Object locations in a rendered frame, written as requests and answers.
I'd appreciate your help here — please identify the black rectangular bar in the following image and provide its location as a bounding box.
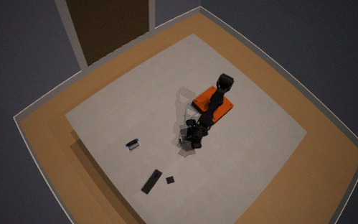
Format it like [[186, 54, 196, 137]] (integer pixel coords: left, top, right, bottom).
[[141, 169, 163, 194]]

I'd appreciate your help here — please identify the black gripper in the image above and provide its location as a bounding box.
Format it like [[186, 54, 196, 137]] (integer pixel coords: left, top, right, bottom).
[[186, 119, 202, 149]]

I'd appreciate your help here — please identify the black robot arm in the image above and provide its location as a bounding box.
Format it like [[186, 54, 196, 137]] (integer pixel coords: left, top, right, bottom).
[[191, 73, 235, 144]]

